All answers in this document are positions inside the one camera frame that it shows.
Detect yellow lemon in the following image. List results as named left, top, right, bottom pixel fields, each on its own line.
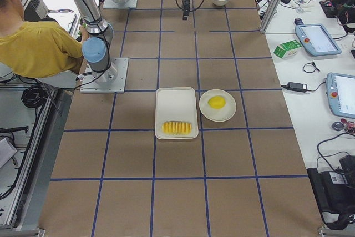
left=207, top=95, right=226, bottom=109

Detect white rectangular tray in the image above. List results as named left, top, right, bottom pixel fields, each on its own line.
left=155, top=87, right=199, bottom=140

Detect green white carton box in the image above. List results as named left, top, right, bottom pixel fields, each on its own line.
left=273, top=40, right=302, bottom=59

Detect white round plate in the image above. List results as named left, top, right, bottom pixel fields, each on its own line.
left=199, top=89, right=237, bottom=122

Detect sliced yellow pineapple pieces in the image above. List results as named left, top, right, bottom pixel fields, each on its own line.
left=161, top=121, right=192, bottom=135

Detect far blue teach pendant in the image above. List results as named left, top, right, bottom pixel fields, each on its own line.
left=295, top=24, right=342, bottom=56

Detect blue teach pendant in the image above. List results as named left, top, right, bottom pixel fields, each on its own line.
left=295, top=24, right=342, bottom=56
left=326, top=73, right=354, bottom=119

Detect black power adapter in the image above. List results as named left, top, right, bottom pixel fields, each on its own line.
left=281, top=82, right=308, bottom=93

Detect person in yellow shirt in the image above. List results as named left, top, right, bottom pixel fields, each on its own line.
left=1, top=0, right=88, bottom=78

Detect near blue teach pendant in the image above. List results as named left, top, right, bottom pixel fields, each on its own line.
left=326, top=73, right=354, bottom=119

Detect small black looped cable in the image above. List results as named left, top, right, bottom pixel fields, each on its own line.
left=302, top=61, right=320, bottom=73

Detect black coiled cable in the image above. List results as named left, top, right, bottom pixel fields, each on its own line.
left=21, top=83, right=48, bottom=109

